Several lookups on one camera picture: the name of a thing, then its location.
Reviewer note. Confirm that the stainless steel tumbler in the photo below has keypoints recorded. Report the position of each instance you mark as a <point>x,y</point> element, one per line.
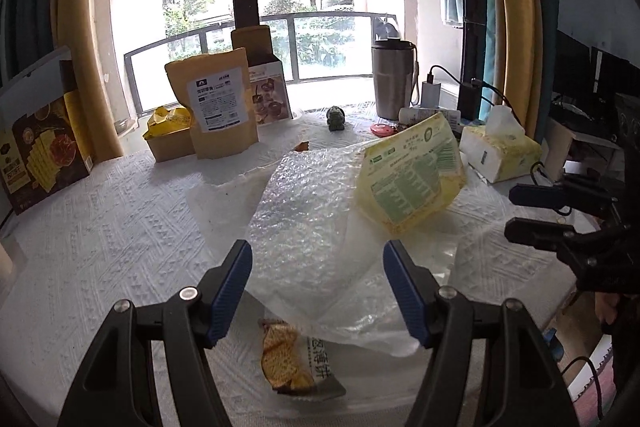
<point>392,82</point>

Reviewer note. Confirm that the yellow curtain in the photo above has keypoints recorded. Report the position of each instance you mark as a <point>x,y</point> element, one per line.
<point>515,32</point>
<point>80,32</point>

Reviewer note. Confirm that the small kraft paper box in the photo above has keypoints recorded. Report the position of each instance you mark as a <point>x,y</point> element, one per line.
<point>172,149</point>

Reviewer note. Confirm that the black power bank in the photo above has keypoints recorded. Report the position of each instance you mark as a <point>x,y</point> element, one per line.
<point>470,102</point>

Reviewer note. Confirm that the teal hanging cloth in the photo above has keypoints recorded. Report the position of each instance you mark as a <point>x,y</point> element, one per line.
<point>451,4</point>

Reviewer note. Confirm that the kraft pouch with white label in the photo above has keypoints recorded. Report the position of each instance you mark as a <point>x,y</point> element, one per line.
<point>225,142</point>

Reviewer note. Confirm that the biscuit snack wrapper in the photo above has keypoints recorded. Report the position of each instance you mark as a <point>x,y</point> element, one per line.
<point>285,357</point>

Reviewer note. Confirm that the balcony railing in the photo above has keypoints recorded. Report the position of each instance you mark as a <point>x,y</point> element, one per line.
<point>215,32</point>

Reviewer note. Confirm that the yellow green printed packaging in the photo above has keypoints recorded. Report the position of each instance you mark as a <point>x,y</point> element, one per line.
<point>410,177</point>

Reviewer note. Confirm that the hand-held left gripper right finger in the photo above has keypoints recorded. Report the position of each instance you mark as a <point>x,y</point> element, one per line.
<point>405,292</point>

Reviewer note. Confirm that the dark cracker box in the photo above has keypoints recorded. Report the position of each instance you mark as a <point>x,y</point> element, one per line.
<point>45,147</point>

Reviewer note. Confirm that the black perforated box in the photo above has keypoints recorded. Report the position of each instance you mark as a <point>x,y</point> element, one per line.
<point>629,122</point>

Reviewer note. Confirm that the yellow snack packet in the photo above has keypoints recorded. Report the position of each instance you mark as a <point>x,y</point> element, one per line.
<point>167,119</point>

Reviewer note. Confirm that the white textured tablecloth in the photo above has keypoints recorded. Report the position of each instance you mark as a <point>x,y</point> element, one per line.
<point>125,257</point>

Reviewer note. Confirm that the red round lid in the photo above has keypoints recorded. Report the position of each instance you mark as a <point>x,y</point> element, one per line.
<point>384,130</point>

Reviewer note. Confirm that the green turtle figurine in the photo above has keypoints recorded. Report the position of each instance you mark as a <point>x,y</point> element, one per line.
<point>336,119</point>

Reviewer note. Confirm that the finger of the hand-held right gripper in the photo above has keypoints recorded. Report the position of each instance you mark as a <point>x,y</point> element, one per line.
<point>532,195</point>
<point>535,232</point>

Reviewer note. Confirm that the white charger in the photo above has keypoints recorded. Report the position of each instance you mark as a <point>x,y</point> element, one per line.
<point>431,94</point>

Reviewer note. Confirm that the brown carton with food picture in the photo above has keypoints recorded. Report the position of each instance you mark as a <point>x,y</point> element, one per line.
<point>270,92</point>

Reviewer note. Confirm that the clear bubble wrap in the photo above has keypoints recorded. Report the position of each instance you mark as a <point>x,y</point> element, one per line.
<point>310,217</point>

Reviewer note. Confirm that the person's right hand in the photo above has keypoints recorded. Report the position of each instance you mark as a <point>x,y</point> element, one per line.
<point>607,307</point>

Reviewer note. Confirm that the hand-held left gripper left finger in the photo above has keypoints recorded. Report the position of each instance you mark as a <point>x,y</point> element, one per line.
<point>230,292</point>

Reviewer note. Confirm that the yellow white tissue box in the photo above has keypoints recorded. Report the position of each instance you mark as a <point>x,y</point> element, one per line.
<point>500,154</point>

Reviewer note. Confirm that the clear plastic bag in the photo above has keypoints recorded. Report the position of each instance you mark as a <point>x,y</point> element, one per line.
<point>220,207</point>

